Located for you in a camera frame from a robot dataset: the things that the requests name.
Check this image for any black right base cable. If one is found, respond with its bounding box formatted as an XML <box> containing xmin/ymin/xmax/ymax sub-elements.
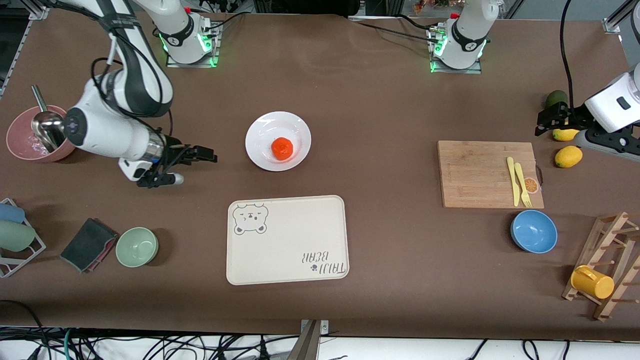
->
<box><xmin>200</xmin><ymin>10</ymin><xmax>248</xmax><ymax>31</ymax></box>

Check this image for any wooden cutting board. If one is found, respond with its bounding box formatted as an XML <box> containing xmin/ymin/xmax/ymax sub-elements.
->
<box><xmin>437</xmin><ymin>140</ymin><xmax>545</xmax><ymax>209</ymax></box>

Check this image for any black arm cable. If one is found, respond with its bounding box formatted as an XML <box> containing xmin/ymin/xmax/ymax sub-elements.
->
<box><xmin>560</xmin><ymin>0</ymin><xmax>576</xmax><ymax>108</ymax></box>
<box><xmin>91</xmin><ymin>20</ymin><xmax>175</xmax><ymax>138</ymax></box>

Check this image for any pink bowl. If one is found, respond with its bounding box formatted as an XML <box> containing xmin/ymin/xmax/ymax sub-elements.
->
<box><xmin>6</xmin><ymin>105</ymin><xmax>76</xmax><ymax>163</ymax></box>

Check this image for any cream tray with bear print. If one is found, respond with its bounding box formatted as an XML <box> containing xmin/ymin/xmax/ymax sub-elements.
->
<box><xmin>226</xmin><ymin>195</ymin><xmax>350</xmax><ymax>286</ymax></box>

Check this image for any dark metal pole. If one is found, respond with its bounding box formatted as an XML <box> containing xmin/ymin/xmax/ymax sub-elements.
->
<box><xmin>286</xmin><ymin>320</ymin><xmax>322</xmax><ymax>360</ymax></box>

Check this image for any white round plate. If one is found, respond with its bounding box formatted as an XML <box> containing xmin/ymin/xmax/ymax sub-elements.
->
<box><xmin>245</xmin><ymin>111</ymin><xmax>312</xmax><ymax>172</ymax></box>

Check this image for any blue bowl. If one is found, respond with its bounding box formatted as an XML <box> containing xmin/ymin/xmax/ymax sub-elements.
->
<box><xmin>510</xmin><ymin>209</ymin><xmax>558</xmax><ymax>254</ymax></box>

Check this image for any wooden mug rack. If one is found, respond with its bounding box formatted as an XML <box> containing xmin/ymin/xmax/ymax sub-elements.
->
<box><xmin>561</xmin><ymin>211</ymin><xmax>640</xmax><ymax>322</ymax></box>

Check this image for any aluminium frame profile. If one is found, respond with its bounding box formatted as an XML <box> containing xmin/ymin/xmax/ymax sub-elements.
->
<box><xmin>602</xmin><ymin>0</ymin><xmax>640</xmax><ymax>35</ymax></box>

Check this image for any yellow mug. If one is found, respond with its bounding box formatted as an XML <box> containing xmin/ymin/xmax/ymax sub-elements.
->
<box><xmin>570</xmin><ymin>265</ymin><xmax>615</xmax><ymax>300</ymax></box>

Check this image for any dark green avocado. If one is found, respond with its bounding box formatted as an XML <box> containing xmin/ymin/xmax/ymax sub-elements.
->
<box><xmin>545</xmin><ymin>90</ymin><xmax>569</xmax><ymax>110</ymax></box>

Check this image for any black equipment box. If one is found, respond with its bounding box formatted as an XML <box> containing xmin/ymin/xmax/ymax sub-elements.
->
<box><xmin>252</xmin><ymin>0</ymin><xmax>361</xmax><ymax>16</ymax></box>

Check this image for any short black left base cable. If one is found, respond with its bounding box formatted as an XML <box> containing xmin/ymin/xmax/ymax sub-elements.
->
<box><xmin>397</xmin><ymin>14</ymin><xmax>438</xmax><ymax>32</ymax></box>

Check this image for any long black left base cable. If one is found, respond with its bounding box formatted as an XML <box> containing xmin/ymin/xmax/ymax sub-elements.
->
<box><xmin>350</xmin><ymin>21</ymin><xmax>436</xmax><ymax>42</ymax></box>

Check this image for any silver table bracket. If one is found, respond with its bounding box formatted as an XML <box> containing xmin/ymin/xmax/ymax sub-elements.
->
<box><xmin>300</xmin><ymin>319</ymin><xmax>330</xmax><ymax>335</ymax></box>

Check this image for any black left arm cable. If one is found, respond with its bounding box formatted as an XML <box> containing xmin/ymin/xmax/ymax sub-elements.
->
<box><xmin>560</xmin><ymin>0</ymin><xmax>576</xmax><ymax>108</ymax></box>

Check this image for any yellow plastic fork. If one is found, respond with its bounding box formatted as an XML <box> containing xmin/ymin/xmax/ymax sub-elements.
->
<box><xmin>514</xmin><ymin>162</ymin><xmax>533</xmax><ymax>208</ymax></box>

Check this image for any yellow plastic knife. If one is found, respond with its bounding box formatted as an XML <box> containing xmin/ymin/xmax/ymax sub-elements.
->
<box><xmin>506</xmin><ymin>156</ymin><xmax>521</xmax><ymax>207</ymax></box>

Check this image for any white wire cup rack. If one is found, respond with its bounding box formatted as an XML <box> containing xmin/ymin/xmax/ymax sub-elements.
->
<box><xmin>0</xmin><ymin>198</ymin><xmax>47</xmax><ymax>279</ymax></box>

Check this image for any clear crumpled plastic ice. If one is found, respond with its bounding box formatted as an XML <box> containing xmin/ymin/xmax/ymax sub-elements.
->
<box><xmin>22</xmin><ymin>137</ymin><xmax>51</xmax><ymax>157</ymax></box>

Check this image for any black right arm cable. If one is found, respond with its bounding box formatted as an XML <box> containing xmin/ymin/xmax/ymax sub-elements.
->
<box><xmin>91</xmin><ymin>20</ymin><xmax>175</xmax><ymax>138</ymax></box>

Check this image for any pale green cup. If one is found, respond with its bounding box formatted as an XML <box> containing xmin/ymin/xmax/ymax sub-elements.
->
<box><xmin>0</xmin><ymin>220</ymin><xmax>37</xmax><ymax>253</ymax></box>

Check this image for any pale blue cup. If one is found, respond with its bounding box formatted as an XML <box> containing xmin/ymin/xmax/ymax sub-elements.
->
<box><xmin>0</xmin><ymin>203</ymin><xmax>26</xmax><ymax>224</ymax></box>

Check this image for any dark grey folded cloth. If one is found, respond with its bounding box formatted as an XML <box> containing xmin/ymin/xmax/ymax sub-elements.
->
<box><xmin>60</xmin><ymin>217</ymin><xmax>119</xmax><ymax>274</ymax></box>

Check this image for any orange fruit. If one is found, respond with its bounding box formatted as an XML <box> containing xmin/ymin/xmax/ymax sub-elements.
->
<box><xmin>271</xmin><ymin>137</ymin><xmax>295</xmax><ymax>161</ymax></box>

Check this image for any metal scoop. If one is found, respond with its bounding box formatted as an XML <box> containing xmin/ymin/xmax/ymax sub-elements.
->
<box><xmin>31</xmin><ymin>85</ymin><xmax>68</xmax><ymax>153</ymax></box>

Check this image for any green floor cable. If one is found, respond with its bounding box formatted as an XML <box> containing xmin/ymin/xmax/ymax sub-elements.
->
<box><xmin>63</xmin><ymin>327</ymin><xmax>77</xmax><ymax>360</ymax></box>

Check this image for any pale green bowl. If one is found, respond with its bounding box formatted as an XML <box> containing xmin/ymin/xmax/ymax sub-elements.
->
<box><xmin>115</xmin><ymin>227</ymin><xmax>159</xmax><ymax>268</ymax></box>

